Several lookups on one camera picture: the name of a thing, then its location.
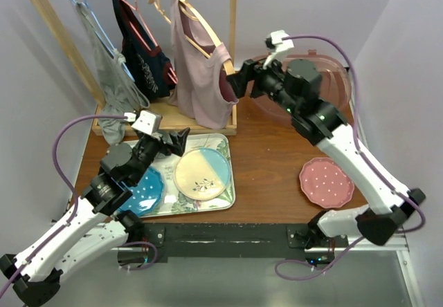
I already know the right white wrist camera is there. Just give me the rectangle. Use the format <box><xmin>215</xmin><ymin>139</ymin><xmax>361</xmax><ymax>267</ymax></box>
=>
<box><xmin>262</xmin><ymin>30</ymin><xmax>294</xmax><ymax>69</ymax></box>

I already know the pink plastic hanger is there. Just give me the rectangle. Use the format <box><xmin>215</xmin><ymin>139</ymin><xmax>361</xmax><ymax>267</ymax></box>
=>
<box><xmin>121</xmin><ymin>0</ymin><xmax>178</xmax><ymax>85</ymax></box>

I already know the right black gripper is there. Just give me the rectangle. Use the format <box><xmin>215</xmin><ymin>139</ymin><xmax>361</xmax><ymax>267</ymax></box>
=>
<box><xmin>226</xmin><ymin>50</ymin><xmax>300</xmax><ymax>115</ymax></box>

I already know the cream and blue plate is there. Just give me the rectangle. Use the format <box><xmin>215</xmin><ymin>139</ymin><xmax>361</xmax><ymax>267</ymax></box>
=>
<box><xmin>174</xmin><ymin>147</ymin><xmax>231</xmax><ymax>201</ymax></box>

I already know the navy maroon tank top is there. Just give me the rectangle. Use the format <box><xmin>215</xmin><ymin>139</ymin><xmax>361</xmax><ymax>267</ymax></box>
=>
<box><xmin>112</xmin><ymin>0</ymin><xmax>177</xmax><ymax>102</ymax></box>

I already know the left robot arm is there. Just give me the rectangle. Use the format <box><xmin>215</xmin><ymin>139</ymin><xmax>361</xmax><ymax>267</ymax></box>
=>
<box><xmin>1</xmin><ymin>128</ymin><xmax>190</xmax><ymax>306</ymax></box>

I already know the wooden clothes rack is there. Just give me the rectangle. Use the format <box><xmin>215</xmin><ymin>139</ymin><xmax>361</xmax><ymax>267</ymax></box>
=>
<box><xmin>31</xmin><ymin>0</ymin><xmax>238</xmax><ymax>135</ymax></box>

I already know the pink dotted plate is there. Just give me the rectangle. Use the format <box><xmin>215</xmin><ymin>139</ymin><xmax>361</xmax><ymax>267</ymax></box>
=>
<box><xmin>299</xmin><ymin>157</ymin><xmax>354</xmax><ymax>209</ymax></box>

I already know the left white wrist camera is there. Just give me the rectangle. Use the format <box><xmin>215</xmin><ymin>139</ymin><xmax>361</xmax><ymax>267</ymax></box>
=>
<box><xmin>124</xmin><ymin>110</ymin><xmax>162</xmax><ymax>135</ymax></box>

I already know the pink tank top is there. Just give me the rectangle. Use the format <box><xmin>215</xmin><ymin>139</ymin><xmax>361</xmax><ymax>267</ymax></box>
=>
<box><xmin>169</xmin><ymin>0</ymin><xmax>238</xmax><ymax>129</ymax></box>

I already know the cream plastic hanger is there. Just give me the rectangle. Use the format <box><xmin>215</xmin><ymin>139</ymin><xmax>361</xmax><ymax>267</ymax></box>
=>
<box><xmin>147</xmin><ymin>0</ymin><xmax>237</xmax><ymax>80</ymax></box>

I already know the blue dotted plate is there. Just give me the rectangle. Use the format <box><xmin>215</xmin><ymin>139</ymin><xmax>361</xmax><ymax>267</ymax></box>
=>
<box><xmin>118</xmin><ymin>167</ymin><xmax>165</xmax><ymax>217</ymax></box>

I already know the pink transparent plastic bin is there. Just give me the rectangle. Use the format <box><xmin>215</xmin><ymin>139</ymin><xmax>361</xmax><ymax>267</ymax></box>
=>
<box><xmin>253</xmin><ymin>49</ymin><xmax>352</xmax><ymax>122</ymax></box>

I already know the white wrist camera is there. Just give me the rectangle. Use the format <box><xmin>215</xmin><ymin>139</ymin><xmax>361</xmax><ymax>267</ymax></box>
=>
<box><xmin>124</xmin><ymin>110</ymin><xmax>162</xmax><ymax>135</ymax></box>
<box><xmin>262</xmin><ymin>30</ymin><xmax>294</xmax><ymax>69</ymax></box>

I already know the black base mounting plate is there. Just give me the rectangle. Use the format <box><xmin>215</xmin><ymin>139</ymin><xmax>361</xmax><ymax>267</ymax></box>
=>
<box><xmin>129</xmin><ymin>223</ymin><xmax>348</xmax><ymax>265</ymax></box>

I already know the grey tank top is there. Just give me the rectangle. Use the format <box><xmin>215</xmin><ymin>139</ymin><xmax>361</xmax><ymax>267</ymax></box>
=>
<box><xmin>73</xmin><ymin>1</ymin><xmax>150</xmax><ymax>145</ymax></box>

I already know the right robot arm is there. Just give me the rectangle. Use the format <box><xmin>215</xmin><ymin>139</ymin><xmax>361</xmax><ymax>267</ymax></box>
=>
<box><xmin>227</xmin><ymin>59</ymin><xmax>426</xmax><ymax>249</ymax></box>

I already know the light blue hanger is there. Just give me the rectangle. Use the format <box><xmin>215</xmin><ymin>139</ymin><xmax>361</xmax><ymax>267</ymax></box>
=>
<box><xmin>71</xmin><ymin>0</ymin><xmax>135</xmax><ymax>82</ymax></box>

